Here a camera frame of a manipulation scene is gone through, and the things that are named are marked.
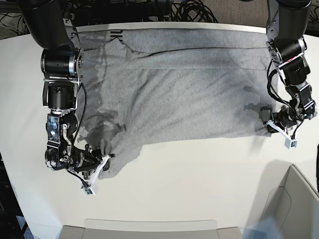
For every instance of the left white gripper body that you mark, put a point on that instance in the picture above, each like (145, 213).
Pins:
(280, 129)

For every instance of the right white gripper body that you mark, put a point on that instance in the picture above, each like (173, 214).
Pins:
(89, 183)

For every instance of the grey T-shirt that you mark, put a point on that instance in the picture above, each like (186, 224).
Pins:
(158, 85)

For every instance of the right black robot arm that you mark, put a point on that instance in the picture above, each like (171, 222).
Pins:
(61, 61)

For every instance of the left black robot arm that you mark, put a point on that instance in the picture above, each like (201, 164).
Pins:
(287, 82)

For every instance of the grey bin at bottom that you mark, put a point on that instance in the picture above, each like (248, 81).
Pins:
(106, 229)

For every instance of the grey bin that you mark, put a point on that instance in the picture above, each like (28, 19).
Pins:
(294, 206)
(106, 229)

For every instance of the grey bin at right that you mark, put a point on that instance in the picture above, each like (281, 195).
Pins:
(294, 206)

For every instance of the blue translucent object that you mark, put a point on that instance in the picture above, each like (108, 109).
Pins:
(264, 229)

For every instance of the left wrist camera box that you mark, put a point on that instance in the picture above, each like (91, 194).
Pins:
(291, 143)

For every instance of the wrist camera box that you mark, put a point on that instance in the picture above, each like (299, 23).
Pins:
(291, 143)
(88, 190)

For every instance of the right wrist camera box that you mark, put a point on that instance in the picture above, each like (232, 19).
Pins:
(88, 190)

